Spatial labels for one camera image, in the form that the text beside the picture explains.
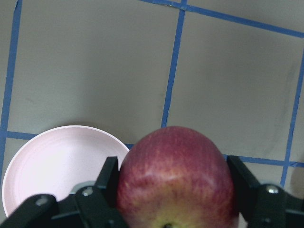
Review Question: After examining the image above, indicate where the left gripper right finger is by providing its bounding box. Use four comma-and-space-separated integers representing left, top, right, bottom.
227, 155, 304, 228

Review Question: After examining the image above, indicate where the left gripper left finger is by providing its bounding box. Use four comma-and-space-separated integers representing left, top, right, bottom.
0, 157, 126, 228

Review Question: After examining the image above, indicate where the red apple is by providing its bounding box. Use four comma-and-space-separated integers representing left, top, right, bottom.
117, 126, 239, 228

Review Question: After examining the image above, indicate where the pink plate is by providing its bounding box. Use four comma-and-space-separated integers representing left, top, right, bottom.
2, 125, 129, 216

